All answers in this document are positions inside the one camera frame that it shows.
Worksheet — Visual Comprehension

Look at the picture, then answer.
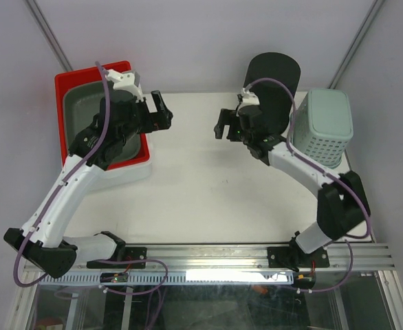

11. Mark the large black plastic bucket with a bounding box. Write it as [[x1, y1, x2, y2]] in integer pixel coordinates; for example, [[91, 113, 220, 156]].
[[243, 52, 301, 135]]

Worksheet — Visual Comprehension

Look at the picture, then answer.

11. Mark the grey plastic tray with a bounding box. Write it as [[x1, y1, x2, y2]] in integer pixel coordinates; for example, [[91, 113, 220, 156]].
[[63, 81, 141, 165]]

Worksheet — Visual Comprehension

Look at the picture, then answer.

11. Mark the red plastic tray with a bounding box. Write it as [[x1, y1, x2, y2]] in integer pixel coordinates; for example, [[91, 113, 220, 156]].
[[54, 60, 151, 172]]

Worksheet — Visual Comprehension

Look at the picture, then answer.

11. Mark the teal perforated plastic basket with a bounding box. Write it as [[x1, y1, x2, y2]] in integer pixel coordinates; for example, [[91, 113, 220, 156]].
[[292, 88, 353, 168]]

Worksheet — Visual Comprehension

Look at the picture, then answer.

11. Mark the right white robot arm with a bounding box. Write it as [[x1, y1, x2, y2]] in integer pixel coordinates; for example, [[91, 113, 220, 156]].
[[214, 105, 371, 270]]

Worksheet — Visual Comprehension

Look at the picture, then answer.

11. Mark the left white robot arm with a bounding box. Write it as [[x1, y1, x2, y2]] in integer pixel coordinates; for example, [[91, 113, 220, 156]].
[[3, 90, 173, 278]]

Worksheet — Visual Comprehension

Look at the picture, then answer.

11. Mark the white plastic bin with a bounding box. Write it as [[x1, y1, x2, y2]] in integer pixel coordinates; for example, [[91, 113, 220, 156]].
[[61, 130, 153, 189]]

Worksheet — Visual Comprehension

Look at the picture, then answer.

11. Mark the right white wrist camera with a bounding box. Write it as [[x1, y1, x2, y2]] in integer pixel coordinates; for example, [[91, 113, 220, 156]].
[[237, 88, 260, 111]]

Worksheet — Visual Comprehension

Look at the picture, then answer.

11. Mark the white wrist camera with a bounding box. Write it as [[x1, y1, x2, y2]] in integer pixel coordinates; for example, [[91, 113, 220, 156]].
[[105, 69, 144, 102], [237, 88, 260, 111]]

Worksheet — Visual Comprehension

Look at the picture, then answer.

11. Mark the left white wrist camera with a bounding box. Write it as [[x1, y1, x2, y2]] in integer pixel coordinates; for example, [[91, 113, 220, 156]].
[[105, 69, 144, 102]]

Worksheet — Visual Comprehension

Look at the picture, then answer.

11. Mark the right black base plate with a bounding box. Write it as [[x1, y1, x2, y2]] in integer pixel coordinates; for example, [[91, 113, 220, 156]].
[[267, 246, 330, 272]]

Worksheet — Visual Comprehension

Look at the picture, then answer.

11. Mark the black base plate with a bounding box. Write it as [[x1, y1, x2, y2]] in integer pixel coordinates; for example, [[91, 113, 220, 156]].
[[86, 245, 147, 270], [267, 246, 330, 272]]

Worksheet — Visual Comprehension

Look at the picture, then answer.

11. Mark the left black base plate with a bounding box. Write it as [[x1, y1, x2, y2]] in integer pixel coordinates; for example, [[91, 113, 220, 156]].
[[86, 245, 147, 270]]

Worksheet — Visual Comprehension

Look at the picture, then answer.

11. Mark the left aluminium frame post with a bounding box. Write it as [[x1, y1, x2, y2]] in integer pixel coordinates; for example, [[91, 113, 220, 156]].
[[23, 0, 73, 72]]

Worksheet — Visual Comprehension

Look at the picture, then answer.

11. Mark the aluminium frame post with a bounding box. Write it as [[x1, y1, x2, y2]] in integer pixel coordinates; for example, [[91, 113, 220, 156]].
[[23, 0, 73, 72], [328, 0, 387, 89]]

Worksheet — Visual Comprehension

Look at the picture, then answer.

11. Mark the white slotted cable duct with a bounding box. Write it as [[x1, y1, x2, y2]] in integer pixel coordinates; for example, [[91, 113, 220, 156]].
[[41, 269, 294, 286]]

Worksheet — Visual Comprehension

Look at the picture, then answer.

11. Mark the aluminium mounting rail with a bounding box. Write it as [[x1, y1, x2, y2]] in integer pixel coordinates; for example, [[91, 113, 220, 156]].
[[24, 242, 393, 274]]

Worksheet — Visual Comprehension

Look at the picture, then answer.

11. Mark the right aluminium frame post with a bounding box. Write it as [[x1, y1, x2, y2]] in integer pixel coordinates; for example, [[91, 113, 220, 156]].
[[328, 0, 387, 89]]

